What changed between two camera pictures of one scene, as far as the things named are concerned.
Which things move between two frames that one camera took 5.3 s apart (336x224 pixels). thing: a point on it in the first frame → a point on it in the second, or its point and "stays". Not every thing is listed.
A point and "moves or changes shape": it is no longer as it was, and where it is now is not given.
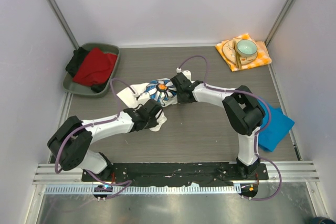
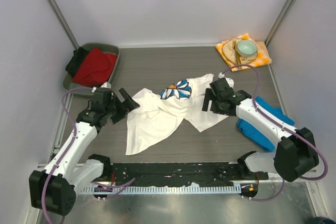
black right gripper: (181, 100) → (210, 95)
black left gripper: (153, 124) → (126, 107)
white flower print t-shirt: (163, 91) moves or changes shape
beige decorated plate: (228, 51) stays
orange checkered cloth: (263, 56) stays
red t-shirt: (95, 67) stays
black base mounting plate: (177, 173) stays
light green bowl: (247, 48) stays
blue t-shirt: (279, 127) stays
